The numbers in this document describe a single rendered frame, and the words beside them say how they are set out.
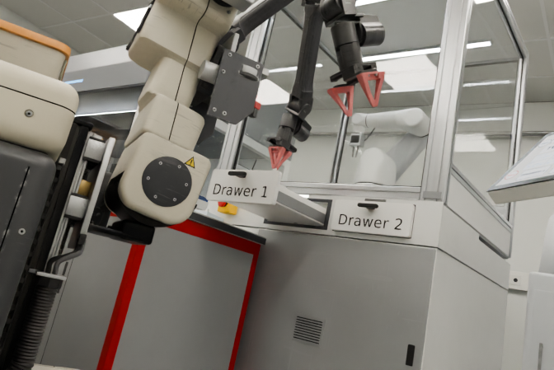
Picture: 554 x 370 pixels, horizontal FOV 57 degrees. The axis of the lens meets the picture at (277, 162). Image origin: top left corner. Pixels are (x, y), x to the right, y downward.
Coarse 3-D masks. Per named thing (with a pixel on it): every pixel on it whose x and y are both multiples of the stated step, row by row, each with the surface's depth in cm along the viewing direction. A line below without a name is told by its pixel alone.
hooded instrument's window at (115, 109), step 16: (80, 96) 268; (96, 96) 259; (112, 96) 250; (128, 96) 242; (80, 112) 263; (96, 112) 253; (112, 112) 245; (128, 112) 237; (96, 128) 249; (112, 128) 241; (128, 128) 233; (208, 144) 270; (112, 160) 232; (208, 176) 270
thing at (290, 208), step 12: (288, 192) 167; (240, 204) 179; (252, 204) 174; (276, 204) 164; (288, 204) 166; (300, 204) 172; (312, 204) 178; (264, 216) 193; (276, 216) 186; (288, 216) 181; (300, 216) 176; (312, 216) 178; (324, 216) 184
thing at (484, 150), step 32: (480, 0) 196; (480, 32) 197; (480, 64) 197; (512, 64) 238; (480, 96) 198; (512, 96) 239; (480, 128) 198; (512, 128) 239; (480, 160) 198; (512, 160) 240
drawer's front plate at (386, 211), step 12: (336, 204) 181; (348, 204) 178; (384, 204) 170; (396, 204) 168; (408, 204) 166; (336, 216) 180; (348, 216) 177; (360, 216) 174; (372, 216) 172; (384, 216) 169; (396, 216) 167; (408, 216) 164; (336, 228) 178; (348, 228) 175; (360, 228) 173; (372, 228) 170; (384, 228) 168; (408, 228) 163
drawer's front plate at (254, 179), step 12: (216, 180) 174; (228, 180) 171; (240, 180) 168; (252, 180) 165; (264, 180) 162; (276, 180) 159; (216, 192) 173; (228, 192) 169; (276, 192) 159; (264, 204) 160
